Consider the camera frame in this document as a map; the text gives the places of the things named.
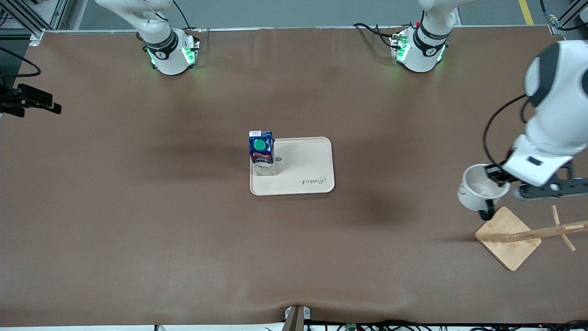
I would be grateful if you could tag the cream rabbit print tray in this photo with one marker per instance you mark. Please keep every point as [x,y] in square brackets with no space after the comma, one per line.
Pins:
[301,170]

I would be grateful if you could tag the aluminium frame corner post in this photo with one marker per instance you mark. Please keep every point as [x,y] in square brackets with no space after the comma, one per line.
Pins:
[36,36]
[558,28]

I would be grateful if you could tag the small green circuit board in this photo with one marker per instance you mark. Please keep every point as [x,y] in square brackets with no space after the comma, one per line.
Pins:
[352,327]

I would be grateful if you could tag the metal table edge bracket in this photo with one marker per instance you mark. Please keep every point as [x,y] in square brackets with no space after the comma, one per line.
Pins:
[296,319]

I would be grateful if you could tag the wooden cup hanging rack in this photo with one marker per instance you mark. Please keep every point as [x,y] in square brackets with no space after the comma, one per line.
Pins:
[507,239]

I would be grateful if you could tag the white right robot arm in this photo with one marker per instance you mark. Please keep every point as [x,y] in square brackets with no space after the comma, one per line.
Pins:
[167,56]

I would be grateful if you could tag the blue milk carton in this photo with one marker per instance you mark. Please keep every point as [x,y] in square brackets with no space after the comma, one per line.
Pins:
[262,158]

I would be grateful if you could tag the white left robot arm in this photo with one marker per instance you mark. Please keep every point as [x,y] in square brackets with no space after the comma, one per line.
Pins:
[558,115]

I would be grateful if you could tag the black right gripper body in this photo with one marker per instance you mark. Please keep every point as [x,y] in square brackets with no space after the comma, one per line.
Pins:
[9,98]

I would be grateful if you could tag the white smiley mug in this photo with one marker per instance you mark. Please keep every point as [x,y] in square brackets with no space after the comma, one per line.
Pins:
[473,194]

